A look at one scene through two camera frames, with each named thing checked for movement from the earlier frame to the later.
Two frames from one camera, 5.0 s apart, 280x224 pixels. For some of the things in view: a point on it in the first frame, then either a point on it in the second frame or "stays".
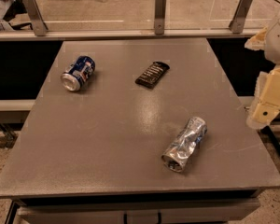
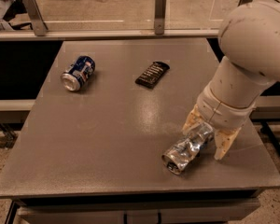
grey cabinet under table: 154,210 stays
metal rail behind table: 125,34 stays
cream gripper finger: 258,41 to 193,119
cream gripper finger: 272,95 to 223,141
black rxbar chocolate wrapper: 152,75 stays
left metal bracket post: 39,25 stays
